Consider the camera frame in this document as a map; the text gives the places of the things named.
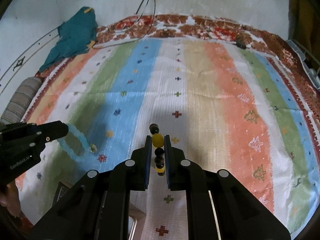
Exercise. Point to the small black device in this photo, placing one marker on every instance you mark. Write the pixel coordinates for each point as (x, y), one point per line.
(240, 44)

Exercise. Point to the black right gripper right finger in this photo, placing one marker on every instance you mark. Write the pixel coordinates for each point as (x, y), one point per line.
(218, 205)

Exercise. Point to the striped colourful bed sheet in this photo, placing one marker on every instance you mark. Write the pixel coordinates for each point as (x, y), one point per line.
(284, 179)

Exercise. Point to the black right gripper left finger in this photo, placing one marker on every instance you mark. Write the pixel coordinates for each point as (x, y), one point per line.
(97, 206)

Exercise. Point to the striped grey pillow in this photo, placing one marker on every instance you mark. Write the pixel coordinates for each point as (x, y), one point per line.
(21, 99)

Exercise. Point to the white bed frame rail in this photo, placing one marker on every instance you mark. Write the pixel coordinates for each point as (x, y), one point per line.
(309, 62)

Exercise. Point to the person's left hand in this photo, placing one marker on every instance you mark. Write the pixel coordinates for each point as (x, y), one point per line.
(10, 199)

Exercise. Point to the brown hanging garment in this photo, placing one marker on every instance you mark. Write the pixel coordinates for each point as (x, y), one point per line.
(304, 24)

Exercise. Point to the teal cloth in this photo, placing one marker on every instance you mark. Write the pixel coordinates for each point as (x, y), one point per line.
(75, 36)

